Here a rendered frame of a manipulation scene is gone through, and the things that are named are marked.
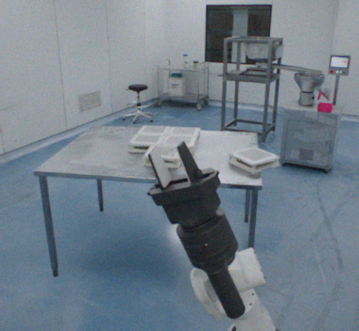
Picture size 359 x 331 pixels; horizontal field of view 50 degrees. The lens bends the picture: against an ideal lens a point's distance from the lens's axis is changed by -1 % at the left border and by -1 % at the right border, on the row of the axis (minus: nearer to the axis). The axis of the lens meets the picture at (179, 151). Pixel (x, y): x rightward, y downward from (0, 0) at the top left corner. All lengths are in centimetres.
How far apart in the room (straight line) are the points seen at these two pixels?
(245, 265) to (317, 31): 702
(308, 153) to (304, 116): 48
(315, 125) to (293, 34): 311
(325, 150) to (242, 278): 430
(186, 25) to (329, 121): 442
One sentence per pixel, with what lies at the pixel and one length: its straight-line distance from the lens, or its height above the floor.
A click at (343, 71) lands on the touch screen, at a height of 119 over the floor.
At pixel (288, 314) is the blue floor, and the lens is 284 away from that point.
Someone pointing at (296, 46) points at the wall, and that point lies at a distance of 765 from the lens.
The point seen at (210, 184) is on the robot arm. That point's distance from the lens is 59.
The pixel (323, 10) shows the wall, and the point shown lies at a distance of 756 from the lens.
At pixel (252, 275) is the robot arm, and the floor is 145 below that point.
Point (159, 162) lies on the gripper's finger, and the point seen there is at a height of 164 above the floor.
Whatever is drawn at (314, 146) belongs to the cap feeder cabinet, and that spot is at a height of 34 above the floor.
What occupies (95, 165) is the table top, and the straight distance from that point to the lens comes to 274.
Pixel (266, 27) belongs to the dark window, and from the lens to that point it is 777.
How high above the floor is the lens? 187
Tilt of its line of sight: 20 degrees down
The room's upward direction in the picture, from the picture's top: straight up
